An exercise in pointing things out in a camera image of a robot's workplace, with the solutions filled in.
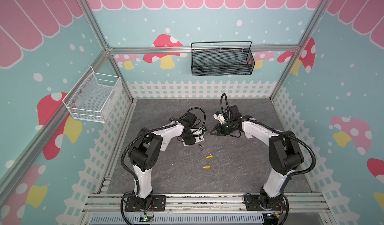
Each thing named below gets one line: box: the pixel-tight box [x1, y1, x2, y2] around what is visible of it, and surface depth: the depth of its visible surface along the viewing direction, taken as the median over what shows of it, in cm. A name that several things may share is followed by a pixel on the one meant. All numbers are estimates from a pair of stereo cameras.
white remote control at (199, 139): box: [194, 135, 205, 144], surface depth 98 cm
